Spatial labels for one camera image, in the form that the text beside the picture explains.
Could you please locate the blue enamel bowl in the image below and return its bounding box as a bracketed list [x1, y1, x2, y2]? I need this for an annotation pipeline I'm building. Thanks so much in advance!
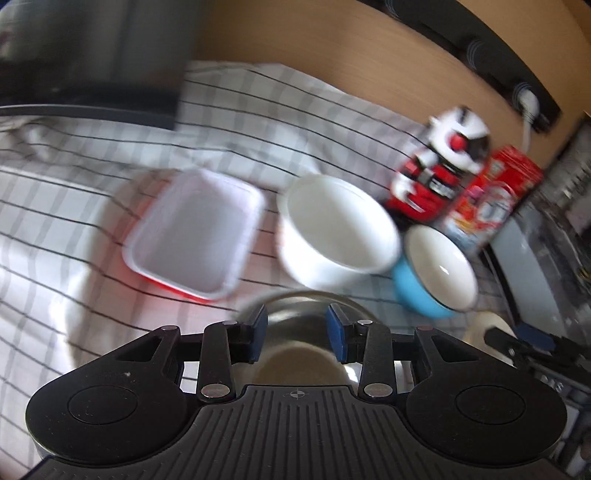
[391, 224, 479, 320]

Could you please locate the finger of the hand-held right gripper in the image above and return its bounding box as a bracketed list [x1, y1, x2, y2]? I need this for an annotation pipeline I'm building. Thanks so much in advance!
[482, 323, 561, 368]

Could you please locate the white plug with cable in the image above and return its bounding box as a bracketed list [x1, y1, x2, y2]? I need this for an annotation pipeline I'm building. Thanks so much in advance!
[514, 87, 544, 154]

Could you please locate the glass-sided computer case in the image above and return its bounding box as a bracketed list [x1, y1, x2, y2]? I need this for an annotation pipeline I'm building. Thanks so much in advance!
[480, 113, 591, 335]

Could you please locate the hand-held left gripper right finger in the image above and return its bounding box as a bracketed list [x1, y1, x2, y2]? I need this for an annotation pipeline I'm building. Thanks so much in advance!
[325, 303, 481, 404]

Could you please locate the stainless steel bowl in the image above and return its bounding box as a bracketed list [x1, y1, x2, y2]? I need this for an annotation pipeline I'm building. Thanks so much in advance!
[235, 290, 370, 388]

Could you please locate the black power strip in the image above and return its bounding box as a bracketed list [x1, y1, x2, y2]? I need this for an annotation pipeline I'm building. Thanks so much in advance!
[365, 0, 563, 136]

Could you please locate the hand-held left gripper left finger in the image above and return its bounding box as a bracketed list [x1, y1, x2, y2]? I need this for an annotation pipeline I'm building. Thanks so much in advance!
[115, 305, 270, 404]

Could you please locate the white checked tablecloth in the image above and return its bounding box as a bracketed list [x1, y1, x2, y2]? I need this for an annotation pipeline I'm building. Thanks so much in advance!
[0, 60, 522, 418]

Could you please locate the white bowl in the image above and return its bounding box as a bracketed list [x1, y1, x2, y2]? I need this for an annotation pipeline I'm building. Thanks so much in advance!
[276, 174, 402, 292]

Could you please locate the red and black toy figure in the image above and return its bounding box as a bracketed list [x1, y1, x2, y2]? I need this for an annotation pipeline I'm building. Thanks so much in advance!
[386, 105, 493, 228]

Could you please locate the red rectangular dish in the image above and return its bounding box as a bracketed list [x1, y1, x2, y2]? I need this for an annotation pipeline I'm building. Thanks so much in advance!
[122, 168, 267, 304]

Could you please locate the red cereal bag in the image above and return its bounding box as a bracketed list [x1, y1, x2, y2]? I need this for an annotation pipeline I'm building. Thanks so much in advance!
[438, 145, 546, 256]

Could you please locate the dark grey box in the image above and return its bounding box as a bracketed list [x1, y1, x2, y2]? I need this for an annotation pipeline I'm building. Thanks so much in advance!
[0, 0, 200, 133]

